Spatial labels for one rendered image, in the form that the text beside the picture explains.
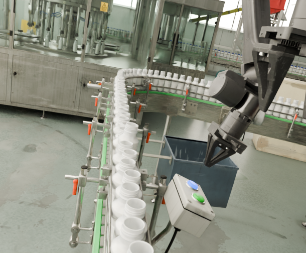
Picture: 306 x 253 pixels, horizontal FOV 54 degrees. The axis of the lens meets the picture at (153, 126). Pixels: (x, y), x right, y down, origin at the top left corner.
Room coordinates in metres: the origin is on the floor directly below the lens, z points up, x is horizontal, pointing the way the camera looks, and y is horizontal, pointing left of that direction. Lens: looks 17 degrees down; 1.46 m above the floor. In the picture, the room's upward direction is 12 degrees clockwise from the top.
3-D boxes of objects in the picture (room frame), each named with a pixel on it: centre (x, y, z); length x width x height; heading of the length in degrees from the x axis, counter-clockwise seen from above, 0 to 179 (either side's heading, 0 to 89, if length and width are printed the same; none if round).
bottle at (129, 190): (0.53, 0.02, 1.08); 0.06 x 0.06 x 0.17
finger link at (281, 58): (0.38, -0.15, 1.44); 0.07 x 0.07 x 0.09; 10
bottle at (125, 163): (0.64, 0.04, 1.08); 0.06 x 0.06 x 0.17
